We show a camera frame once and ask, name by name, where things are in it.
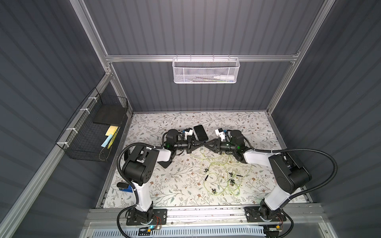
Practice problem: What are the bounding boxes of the yellow sticky notes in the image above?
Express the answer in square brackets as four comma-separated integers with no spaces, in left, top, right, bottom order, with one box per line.
[105,126,119,136]

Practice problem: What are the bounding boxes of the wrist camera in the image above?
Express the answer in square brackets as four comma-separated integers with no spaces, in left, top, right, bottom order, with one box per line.
[215,129,245,146]
[164,129,193,145]

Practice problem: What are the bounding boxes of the black cable conduit left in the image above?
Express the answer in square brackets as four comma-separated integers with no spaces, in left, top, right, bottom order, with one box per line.
[115,130,179,238]

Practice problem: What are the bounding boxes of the black cable conduit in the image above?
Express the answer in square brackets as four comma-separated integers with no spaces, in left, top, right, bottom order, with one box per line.
[242,136,338,238]
[115,130,179,238]

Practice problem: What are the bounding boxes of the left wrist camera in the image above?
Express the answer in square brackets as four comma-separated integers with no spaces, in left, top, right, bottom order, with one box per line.
[164,129,193,145]

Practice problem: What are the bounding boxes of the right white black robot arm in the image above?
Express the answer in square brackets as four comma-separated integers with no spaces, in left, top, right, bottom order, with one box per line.
[204,138,312,221]

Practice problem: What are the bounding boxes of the black wire wall basket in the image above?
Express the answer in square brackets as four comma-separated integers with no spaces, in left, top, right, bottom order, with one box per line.
[56,88,129,162]

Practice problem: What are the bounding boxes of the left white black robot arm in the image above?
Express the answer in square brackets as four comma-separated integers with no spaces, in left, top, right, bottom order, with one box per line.
[117,138,204,220]

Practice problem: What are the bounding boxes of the blue stapler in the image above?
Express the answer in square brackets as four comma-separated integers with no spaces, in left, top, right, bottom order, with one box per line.
[117,182,133,193]

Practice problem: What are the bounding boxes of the black notebook in basket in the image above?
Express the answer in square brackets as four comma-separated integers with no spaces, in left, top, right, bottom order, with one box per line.
[92,105,126,126]

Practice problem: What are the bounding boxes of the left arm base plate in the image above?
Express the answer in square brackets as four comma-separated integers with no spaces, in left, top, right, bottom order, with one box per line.
[126,208,168,226]

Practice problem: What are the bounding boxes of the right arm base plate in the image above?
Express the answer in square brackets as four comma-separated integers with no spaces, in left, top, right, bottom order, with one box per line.
[244,206,287,223]

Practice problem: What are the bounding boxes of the white marker in basket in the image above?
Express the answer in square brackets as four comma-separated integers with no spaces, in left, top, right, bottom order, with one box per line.
[213,75,236,82]

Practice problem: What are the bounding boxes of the white wire mesh basket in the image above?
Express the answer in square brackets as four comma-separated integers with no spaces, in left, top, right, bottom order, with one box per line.
[172,57,240,84]

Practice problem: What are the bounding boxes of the floral table mat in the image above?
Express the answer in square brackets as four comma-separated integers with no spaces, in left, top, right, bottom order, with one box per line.
[102,111,309,209]

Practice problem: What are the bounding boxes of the green wired earphones tangle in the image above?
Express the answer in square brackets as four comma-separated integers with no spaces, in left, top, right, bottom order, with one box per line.
[202,153,253,197]

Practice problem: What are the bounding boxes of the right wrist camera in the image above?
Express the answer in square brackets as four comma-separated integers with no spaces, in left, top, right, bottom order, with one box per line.
[215,129,245,146]

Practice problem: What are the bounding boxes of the black phone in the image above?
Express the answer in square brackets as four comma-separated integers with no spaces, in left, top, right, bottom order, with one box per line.
[158,160,172,169]
[193,125,209,142]

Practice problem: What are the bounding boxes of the black cable conduit right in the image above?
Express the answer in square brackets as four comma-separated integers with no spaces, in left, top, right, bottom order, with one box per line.
[242,136,338,238]

